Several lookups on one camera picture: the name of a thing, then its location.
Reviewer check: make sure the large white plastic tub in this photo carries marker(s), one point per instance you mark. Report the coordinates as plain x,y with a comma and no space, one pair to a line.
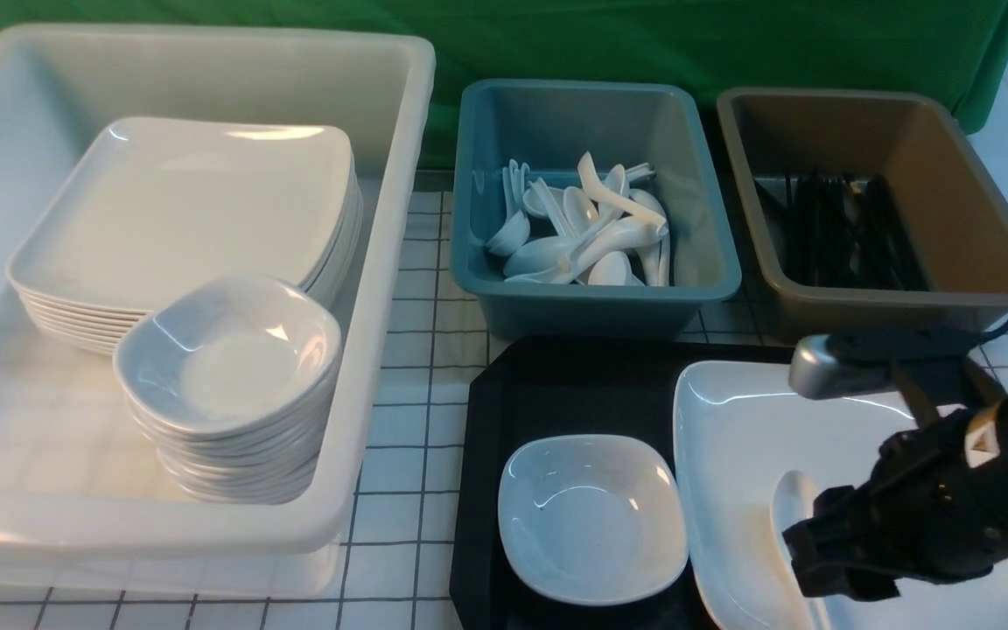
84,503

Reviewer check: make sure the black serving tray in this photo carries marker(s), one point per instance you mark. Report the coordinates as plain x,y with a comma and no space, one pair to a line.
544,387

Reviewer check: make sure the small white bowl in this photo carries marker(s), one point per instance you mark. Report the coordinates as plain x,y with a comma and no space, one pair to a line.
592,519

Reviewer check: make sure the brown plastic bin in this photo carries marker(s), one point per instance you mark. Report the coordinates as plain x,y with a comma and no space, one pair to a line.
955,216

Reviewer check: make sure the white ceramic spoon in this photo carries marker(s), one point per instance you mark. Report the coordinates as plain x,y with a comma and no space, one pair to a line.
792,502

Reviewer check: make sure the white square rice plate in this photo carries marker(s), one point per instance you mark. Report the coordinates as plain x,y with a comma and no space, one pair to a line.
738,428

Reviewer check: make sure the stack of white square plates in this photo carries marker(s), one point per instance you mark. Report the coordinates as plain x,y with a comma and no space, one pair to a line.
156,207

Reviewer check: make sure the green backdrop cloth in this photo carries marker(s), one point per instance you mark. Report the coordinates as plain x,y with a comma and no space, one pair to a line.
952,51

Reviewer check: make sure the teal plastic bin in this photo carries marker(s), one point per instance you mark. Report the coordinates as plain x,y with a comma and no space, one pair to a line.
549,125

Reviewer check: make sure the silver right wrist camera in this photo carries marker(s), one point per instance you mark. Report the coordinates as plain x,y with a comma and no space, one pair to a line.
934,359

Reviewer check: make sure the pile of white spoons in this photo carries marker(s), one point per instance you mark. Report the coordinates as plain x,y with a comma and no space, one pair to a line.
606,230

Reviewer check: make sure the pile of black chopsticks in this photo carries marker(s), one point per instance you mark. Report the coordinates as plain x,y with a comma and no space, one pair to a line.
840,231

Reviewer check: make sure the stack of white bowls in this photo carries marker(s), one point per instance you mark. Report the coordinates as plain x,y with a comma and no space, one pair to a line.
233,386

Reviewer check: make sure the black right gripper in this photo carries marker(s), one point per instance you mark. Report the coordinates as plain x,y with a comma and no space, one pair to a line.
935,508

